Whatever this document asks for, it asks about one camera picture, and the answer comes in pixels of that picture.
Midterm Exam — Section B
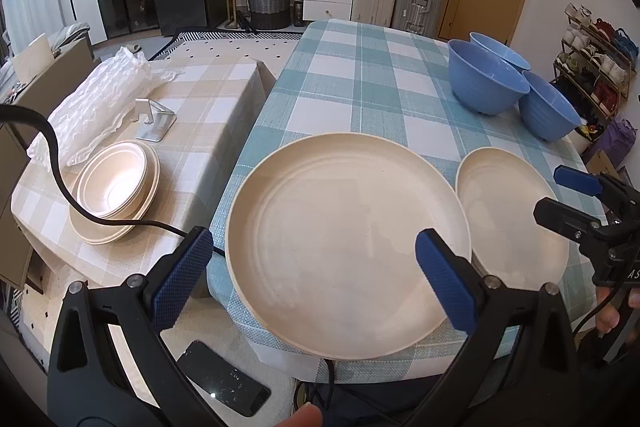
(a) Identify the beige checked tablecloth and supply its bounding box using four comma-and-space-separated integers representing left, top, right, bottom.
10, 54, 276, 298

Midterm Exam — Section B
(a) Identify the purple bag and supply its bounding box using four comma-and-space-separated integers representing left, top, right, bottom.
595, 117, 638, 168

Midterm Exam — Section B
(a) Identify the shelved shoe collection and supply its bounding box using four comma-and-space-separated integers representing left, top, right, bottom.
555, 4, 640, 115

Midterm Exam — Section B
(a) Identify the clear bubble wrap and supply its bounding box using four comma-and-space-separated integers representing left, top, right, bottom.
27, 47, 176, 168

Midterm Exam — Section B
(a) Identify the silver metal phone stand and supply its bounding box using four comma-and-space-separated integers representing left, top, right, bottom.
134, 98, 178, 142

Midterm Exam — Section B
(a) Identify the person's right hand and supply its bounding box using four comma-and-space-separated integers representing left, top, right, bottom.
595, 284, 640, 335

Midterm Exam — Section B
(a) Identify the black cable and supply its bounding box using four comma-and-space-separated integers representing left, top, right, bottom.
0, 104, 231, 260

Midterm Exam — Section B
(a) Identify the black smartphone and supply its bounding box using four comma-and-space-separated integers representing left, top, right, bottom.
176, 340, 272, 418

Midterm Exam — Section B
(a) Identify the small beige plate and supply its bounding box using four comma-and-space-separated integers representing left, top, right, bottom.
454, 147, 571, 290

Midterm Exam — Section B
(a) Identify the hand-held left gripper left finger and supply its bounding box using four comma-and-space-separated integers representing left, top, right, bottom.
47, 227, 226, 427

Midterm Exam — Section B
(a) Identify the beige paper bowl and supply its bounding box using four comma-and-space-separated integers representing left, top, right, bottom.
77, 141, 151, 218

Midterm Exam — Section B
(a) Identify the person's left hand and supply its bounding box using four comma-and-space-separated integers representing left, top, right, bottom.
272, 404, 323, 427

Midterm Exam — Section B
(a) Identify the small brown cardboard box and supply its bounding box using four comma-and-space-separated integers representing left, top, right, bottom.
585, 149, 626, 180

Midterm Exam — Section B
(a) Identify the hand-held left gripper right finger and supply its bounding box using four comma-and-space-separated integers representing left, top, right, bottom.
415, 228, 586, 427

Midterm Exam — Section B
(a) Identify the metal shoe rack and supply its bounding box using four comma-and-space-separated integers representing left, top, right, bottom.
552, 4, 640, 118

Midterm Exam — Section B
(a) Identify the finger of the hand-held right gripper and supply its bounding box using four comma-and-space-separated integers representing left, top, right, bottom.
533, 198, 608, 245
553, 165, 640, 212

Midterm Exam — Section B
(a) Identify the light blue bowl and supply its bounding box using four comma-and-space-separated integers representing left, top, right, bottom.
469, 32, 532, 72

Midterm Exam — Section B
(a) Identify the white flat panel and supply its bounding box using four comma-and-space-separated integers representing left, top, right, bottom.
12, 33, 55, 82

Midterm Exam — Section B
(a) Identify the large beige plate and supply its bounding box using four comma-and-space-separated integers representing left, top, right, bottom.
225, 133, 473, 360

